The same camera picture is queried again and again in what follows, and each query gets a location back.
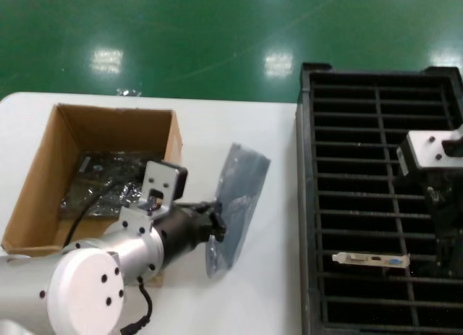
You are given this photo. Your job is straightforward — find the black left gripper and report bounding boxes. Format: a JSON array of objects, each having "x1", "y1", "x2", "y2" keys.
[{"x1": 157, "y1": 201, "x2": 227, "y2": 266}]

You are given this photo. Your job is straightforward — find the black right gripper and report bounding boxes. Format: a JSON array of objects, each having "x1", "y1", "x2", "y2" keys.
[{"x1": 423, "y1": 166, "x2": 463, "y2": 274}]

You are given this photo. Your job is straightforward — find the silver antistatic bag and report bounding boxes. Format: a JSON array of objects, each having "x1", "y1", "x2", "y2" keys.
[{"x1": 205, "y1": 143, "x2": 271, "y2": 279}]

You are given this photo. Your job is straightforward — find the graphics card with metal bracket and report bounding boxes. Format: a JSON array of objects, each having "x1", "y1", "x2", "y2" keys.
[{"x1": 331, "y1": 253, "x2": 412, "y2": 269}]

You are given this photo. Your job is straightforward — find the black slotted plastic container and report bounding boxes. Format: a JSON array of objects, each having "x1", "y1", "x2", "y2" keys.
[{"x1": 294, "y1": 62, "x2": 463, "y2": 335}]

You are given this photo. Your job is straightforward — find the brown cardboard box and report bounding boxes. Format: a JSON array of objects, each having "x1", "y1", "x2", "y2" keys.
[{"x1": 1, "y1": 103, "x2": 184, "y2": 289}]

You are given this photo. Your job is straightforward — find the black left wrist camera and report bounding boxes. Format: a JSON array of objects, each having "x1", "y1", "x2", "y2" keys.
[{"x1": 169, "y1": 161, "x2": 189, "y2": 203}]

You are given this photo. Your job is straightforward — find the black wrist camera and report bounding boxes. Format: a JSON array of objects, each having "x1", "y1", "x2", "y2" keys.
[
  {"x1": 396, "y1": 143, "x2": 417, "y2": 177},
  {"x1": 169, "y1": 161, "x2": 189, "y2": 203}
]

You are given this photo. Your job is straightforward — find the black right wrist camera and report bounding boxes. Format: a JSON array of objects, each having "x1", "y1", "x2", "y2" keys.
[{"x1": 396, "y1": 143, "x2": 417, "y2": 177}]

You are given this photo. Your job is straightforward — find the silver right wrist bracket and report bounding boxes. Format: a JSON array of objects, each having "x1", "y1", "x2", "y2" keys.
[{"x1": 404, "y1": 124, "x2": 463, "y2": 169}]

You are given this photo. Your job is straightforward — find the silver wrist bracket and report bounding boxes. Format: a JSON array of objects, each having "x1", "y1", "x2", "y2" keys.
[
  {"x1": 404, "y1": 124, "x2": 463, "y2": 169},
  {"x1": 120, "y1": 160, "x2": 182, "y2": 237}
]

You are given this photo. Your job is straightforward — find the silver left wrist bracket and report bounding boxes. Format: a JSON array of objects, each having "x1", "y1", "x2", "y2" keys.
[{"x1": 120, "y1": 160, "x2": 182, "y2": 237}]

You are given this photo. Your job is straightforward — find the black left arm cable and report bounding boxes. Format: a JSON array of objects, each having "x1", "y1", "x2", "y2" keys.
[{"x1": 64, "y1": 178, "x2": 153, "y2": 335}]

